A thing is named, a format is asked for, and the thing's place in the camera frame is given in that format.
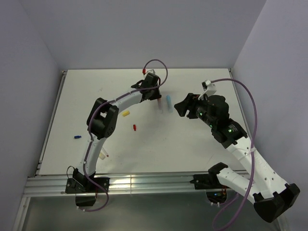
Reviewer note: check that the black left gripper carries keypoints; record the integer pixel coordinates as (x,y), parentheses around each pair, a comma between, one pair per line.
(157,96)

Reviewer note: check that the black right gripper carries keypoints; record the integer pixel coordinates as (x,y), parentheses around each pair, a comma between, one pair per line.
(190,102)

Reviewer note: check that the orange clear marker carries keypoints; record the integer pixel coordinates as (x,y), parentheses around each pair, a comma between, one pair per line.
(160,107)

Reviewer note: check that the blue highlighter marker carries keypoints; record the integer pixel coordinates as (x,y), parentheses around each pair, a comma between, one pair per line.
(170,108)

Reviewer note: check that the blue marker cap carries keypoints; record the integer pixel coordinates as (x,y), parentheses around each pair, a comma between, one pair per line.
(168,99)

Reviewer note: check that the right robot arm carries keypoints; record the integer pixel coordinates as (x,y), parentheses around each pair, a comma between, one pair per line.
(269,193)

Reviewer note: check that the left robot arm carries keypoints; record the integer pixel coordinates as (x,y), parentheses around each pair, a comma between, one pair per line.
(102,123)

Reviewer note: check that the yellow highlighter marker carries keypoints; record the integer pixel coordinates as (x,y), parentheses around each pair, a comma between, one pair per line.
(102,156)

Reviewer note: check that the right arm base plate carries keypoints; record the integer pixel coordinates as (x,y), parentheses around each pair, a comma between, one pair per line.
(206,182)

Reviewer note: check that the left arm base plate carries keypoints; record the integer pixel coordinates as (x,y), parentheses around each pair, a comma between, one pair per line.
(73,187)

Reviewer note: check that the aluminium frame rail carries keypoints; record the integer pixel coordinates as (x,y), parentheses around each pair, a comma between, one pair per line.
(43,186)

